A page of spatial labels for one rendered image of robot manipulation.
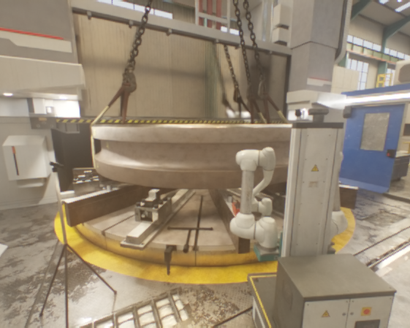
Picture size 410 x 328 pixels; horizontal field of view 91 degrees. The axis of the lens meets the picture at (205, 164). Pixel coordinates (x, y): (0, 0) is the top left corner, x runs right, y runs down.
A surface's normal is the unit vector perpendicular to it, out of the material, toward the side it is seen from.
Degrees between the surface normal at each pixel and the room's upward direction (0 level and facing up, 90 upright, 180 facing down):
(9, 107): 90
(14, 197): 90
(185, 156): 90
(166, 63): 90
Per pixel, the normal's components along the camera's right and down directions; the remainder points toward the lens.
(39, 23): 0.45, 0.18
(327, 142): 0.08, 0.19
